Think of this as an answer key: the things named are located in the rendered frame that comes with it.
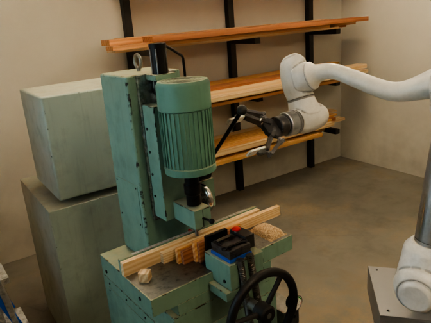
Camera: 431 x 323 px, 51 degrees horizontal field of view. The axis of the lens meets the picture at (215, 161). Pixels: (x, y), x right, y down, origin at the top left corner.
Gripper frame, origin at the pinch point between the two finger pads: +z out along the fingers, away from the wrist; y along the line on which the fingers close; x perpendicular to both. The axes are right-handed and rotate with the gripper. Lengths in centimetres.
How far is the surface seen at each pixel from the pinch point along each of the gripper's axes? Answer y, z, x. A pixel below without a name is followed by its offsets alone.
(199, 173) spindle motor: -4.9, 16.3, -7.6
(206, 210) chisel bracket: -12.9, 12.5, -21.2
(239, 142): 87, -149, -175
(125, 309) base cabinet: -23, 37, -70
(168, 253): -18.6, 27.2, -33.0
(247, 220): -18.6, -8.4, -33.0
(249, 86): 118, -161, -139
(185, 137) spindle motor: 4.8, 19.6, 0.3
